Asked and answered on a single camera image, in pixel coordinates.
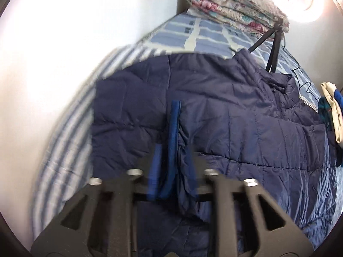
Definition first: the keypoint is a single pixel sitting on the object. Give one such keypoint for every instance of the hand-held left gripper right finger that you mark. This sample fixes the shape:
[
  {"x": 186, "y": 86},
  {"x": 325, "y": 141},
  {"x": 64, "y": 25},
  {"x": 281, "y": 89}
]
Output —
[{"x": 225, "y": 192}]

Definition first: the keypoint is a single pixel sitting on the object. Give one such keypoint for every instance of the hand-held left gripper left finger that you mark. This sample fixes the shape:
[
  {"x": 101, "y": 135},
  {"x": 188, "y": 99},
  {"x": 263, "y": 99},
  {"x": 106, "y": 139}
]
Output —
[{"x": 155, "y": 174}]

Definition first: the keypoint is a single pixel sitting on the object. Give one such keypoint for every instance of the navy puffer jacket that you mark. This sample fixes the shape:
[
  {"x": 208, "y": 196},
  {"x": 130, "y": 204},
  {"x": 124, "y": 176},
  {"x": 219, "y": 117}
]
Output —
[{"x": 227, "y": 112}]

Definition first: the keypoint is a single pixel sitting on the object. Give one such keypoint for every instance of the pile of folded clothes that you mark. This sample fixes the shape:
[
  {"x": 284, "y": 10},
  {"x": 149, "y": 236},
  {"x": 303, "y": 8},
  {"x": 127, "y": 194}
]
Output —
[{"x": 333, "y": 104}]

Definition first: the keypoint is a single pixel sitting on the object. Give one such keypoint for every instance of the striped blue white blanket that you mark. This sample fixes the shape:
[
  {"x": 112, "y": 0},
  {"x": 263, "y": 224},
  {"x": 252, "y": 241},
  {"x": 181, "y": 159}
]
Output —
[{"x": 72, "y": 139}]

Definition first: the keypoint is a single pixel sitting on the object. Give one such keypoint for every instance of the blue checked bed sheet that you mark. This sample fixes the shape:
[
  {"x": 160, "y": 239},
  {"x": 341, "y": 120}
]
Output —
[{"x": 211, "y": 36}]

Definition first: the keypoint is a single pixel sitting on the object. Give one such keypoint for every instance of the black tripod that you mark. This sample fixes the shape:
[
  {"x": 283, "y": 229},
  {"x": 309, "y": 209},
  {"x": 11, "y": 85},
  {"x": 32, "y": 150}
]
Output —
[{"x": 276, "y": 45}]

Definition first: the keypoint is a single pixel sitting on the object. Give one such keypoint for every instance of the folded floral quilt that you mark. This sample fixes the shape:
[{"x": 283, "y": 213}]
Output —
[{"x": 230, "y": 4}]

